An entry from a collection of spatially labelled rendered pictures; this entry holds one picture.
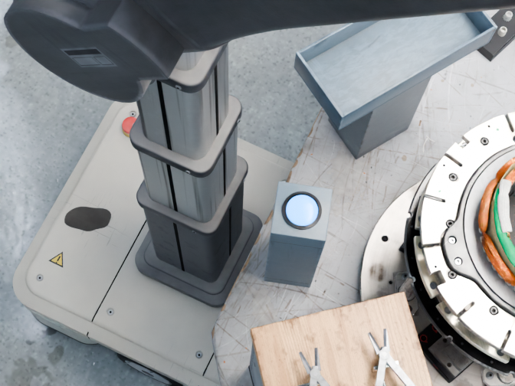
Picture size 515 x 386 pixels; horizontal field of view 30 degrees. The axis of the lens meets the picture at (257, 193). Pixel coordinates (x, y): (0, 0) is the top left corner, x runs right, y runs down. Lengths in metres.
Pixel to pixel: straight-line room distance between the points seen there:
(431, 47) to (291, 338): 0.45
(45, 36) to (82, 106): 1.94
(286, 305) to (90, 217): 0.71
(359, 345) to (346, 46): 0.41
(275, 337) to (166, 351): 0.83
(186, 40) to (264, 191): 1.60
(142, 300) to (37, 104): 0.68
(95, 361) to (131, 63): 1.81
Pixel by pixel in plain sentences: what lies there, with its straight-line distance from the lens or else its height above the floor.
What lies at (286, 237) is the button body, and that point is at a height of 1.03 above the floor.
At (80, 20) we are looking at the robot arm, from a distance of 0.45.
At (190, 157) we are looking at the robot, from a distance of 1.35.
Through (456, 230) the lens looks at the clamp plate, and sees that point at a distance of 1.16.
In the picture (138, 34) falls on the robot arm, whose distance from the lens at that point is 0.43.
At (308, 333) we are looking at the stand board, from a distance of 1.14.
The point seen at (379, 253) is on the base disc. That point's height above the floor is 0.80.
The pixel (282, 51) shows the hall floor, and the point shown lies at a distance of 2.46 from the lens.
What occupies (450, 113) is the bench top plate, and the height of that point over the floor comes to 0.78.
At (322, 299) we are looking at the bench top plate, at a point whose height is 0.78.
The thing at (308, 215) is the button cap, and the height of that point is 1.04.
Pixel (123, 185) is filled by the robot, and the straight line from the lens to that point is 2.05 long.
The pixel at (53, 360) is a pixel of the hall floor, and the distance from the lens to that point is 2.25.
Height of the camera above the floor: 2.18
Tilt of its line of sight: 71 degrees down
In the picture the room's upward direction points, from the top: 5 degrees clockwise
